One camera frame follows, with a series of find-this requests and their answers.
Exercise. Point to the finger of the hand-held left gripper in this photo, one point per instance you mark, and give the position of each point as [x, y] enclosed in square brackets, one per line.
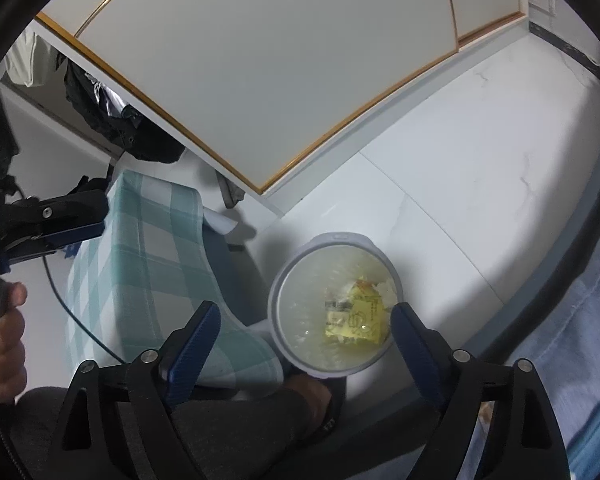
[77, 234]
[70, 207]

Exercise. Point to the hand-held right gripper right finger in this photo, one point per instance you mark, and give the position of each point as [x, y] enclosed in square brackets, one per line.
[415, 355]

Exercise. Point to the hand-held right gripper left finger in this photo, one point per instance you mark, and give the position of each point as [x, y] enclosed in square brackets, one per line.
[195, 355]

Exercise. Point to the yellow plastic packet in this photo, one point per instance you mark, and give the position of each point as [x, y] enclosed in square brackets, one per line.
[360, 317]

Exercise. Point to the white round waste bin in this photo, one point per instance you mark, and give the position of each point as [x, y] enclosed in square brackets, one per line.
[330, 242]

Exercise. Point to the person's left hand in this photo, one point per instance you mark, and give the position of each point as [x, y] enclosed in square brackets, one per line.
[2, 345]

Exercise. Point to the teal checked tablecloth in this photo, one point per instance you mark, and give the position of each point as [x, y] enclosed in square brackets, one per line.
[140, 260]

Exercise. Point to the black slipper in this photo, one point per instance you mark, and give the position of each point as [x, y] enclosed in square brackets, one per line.
[332, 415]

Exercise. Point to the silver plastic bag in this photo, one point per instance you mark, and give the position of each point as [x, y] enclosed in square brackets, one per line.
[105, 97]

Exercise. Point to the white cloth bundle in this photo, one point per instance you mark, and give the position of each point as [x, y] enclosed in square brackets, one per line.
[25, 60]

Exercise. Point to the blue bed sheet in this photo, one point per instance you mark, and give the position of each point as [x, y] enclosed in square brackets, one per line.
[580, 360]

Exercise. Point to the white wardrobe gold trim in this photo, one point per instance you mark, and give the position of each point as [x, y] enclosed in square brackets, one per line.
[280, 60]

